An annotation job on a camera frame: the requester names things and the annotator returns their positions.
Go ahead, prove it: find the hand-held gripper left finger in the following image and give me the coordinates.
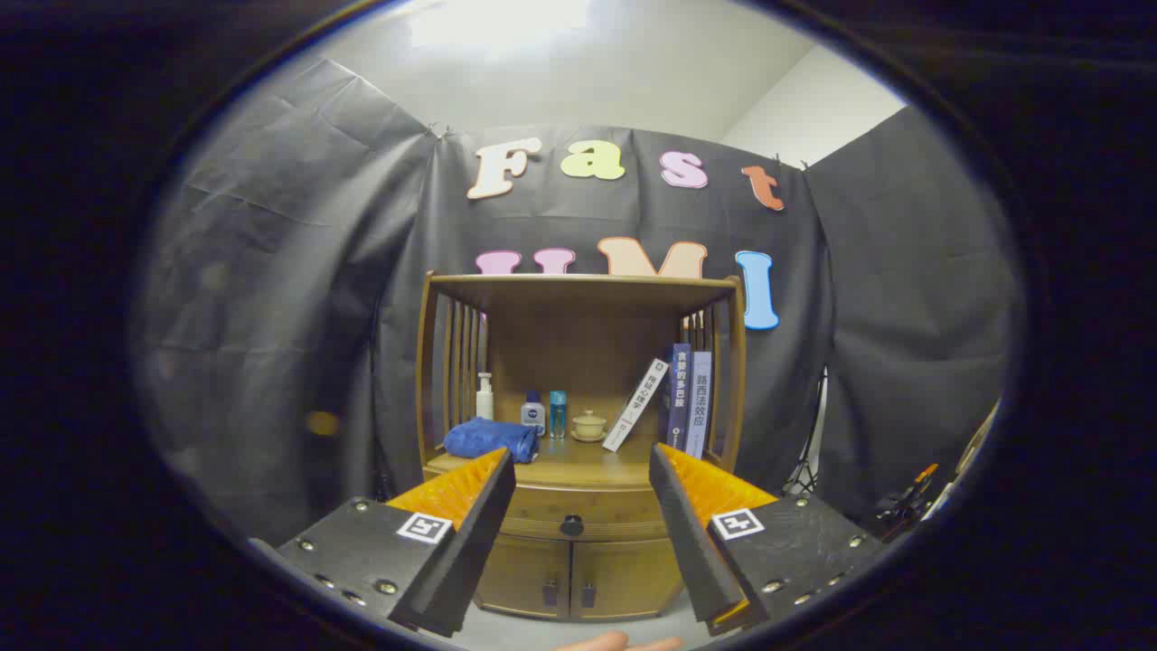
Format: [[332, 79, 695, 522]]
[[249, 448, 517, 638]]

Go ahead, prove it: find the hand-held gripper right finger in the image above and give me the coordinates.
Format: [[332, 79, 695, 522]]
[[648, 442, 891, 636]]

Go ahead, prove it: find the wooden drawer with black knob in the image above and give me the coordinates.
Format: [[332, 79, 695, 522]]
[[493, 482, 672, 543]]

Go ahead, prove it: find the wooden cabinet door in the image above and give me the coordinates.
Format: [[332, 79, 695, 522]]
[[571, 538, 684, 621], [475, 535, 573, 620]]

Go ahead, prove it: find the wooden countertop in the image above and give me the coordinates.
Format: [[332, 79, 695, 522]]
[[423, 434, 724, 489]]

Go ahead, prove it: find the wooden cabinet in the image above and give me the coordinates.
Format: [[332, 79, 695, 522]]
[[416, 271, 749, 623]]

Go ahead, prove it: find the blue folded towel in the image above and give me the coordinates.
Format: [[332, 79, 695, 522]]
[[443, 417, 541, 465]]

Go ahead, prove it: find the black tripod stand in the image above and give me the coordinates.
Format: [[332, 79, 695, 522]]
[[785, 366, 828, 498]]

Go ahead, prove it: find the pale purple book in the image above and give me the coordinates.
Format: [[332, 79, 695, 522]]
[[684, 351, 713, 460]]

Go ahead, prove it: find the dark blue book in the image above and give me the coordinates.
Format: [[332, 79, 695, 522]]
[[666, 343, 692, 450]]

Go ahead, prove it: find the white book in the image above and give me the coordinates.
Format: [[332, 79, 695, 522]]
[[602, 358, 671, 453]]

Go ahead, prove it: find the orange and black tool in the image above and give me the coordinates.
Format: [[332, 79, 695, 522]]
[[868, 463, 941, 539]]

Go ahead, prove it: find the black backdrop cloth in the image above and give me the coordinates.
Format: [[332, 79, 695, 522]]
[[136, 59, 1027, 543]]

